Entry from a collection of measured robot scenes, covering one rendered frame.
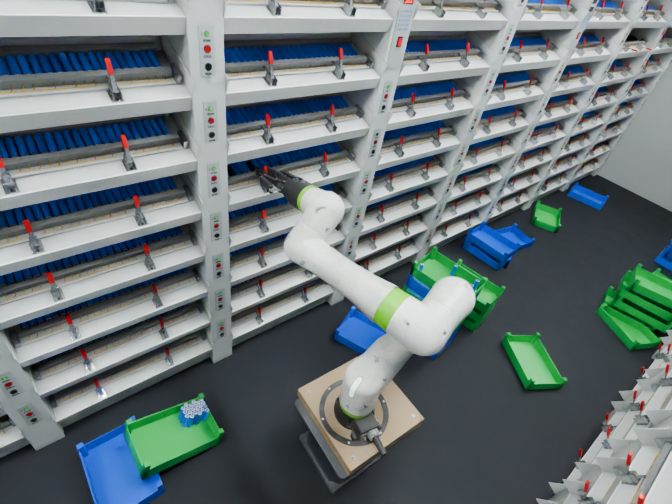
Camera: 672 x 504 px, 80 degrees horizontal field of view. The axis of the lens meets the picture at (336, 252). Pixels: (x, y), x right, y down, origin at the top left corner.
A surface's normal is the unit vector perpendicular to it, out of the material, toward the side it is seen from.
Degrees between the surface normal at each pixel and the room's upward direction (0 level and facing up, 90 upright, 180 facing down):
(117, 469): 0
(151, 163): 20
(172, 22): 110
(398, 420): 2
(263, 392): 0
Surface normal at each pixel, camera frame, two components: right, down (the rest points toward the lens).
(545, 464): 0.15, -0.75
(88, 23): 0.52, 0.80
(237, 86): 0.35, -0.51
